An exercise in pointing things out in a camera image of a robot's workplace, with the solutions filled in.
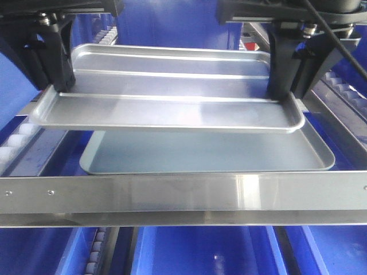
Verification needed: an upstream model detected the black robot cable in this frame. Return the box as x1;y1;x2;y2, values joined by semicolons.
300;0;367;84

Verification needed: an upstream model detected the blue bin bottom centre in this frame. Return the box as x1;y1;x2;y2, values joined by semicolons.
131;226;287;274

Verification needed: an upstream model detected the roller track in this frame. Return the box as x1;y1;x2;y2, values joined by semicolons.
322;72;366;112
1;23;118;175

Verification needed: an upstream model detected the large blue bin left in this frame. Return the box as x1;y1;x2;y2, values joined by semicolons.
1;49;41;129

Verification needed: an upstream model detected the right steel divider rail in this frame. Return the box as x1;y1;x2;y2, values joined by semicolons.
246;22;367;171

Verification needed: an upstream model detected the far right roller track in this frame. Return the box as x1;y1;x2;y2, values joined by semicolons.
322;72;366;112

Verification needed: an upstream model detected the steel shelf front rail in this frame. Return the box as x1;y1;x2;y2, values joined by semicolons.
1;171;366;227

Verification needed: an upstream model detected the ribbed silver metal tray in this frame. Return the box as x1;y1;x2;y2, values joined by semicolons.
30;44;305;133

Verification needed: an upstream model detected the blue bin rear centre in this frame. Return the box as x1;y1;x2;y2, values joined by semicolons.
116;1;241;50

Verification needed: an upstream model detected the large grey flat tray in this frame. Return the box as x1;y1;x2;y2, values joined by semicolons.
80;121;335;175

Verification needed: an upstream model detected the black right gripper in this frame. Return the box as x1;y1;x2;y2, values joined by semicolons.
216;1;366;101

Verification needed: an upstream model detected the far left roller track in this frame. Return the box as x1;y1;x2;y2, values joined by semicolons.
1;23;118;175

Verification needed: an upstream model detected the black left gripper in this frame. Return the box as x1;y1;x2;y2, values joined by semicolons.
1;0;124;92

